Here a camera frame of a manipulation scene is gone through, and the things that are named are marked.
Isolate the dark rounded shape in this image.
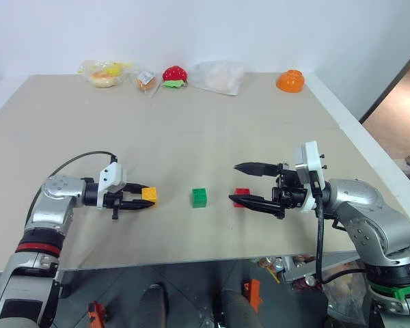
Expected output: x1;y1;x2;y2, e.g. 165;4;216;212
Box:
138;284;165;328
219;288;261;328

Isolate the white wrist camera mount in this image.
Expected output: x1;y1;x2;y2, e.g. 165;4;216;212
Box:
96;162;128;209
294;140;327;215

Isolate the plastic bag with toy bread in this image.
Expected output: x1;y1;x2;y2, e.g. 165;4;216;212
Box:
77;59;135;90

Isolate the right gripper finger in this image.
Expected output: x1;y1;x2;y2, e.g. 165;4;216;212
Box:
228;194;277;215
233;162;279;178

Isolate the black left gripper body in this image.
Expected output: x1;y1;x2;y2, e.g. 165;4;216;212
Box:
102;189;131;220

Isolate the pile of colourful items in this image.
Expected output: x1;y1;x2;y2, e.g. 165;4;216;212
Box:
249;254;319;292

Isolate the clear plastic bag of toys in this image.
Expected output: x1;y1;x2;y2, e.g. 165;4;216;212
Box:
322;268;372;328

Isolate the clear bag with white contents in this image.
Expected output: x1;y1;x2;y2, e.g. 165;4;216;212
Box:
191;60;246;97

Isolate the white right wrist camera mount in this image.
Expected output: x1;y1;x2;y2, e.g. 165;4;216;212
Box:
294;140;327;215

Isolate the red studded cube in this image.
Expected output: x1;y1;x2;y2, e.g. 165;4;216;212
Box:
233;187;252;208

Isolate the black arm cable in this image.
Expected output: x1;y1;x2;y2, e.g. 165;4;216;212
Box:
312;170;368;286
26;150;119;227

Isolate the orange plastic bowl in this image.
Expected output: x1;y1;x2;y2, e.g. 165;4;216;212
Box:
275;69;306;94

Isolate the packaged toy bun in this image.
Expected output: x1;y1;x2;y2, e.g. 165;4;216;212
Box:
133;69;160;99

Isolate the red strawberry plush toy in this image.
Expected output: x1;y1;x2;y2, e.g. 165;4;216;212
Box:
161;65;189;90

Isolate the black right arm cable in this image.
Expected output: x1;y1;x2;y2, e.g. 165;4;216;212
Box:
312;170;368;286

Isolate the yellow studded cube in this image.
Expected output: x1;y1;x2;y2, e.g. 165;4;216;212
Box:
141;187;159;208

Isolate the orange clamp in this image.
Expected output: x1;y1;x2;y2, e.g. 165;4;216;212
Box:
243;279;263;314
86;301;107;328

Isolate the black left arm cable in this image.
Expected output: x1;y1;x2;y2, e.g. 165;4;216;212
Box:
26;150;119;227

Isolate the green studded cube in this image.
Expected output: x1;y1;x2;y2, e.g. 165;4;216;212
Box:
191;187;208;208

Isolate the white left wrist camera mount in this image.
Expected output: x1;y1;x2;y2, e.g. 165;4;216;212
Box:
96;162;128;209

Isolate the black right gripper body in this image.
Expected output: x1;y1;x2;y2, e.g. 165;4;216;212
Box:
271;163;310;220

